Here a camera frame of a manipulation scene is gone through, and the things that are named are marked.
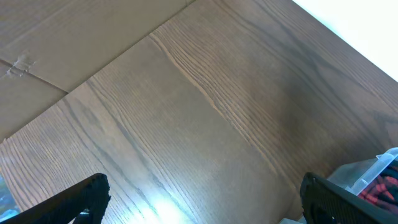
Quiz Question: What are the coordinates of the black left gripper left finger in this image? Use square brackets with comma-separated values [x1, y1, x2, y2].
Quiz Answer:
[3, 173, 111, 224]

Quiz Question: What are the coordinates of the clear plastic storage bin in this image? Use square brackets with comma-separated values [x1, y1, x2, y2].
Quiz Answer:
[280, 147, 397, 224]

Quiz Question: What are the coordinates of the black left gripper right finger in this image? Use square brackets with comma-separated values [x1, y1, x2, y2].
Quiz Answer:
[300, 172, 397, 224]

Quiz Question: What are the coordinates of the brown cardboard sheet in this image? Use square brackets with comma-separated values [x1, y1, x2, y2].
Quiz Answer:
[1, 0, 189, 139]

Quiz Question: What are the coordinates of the red navy plaid shirt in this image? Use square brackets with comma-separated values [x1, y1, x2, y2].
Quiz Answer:
[358, 161, 397, 215]

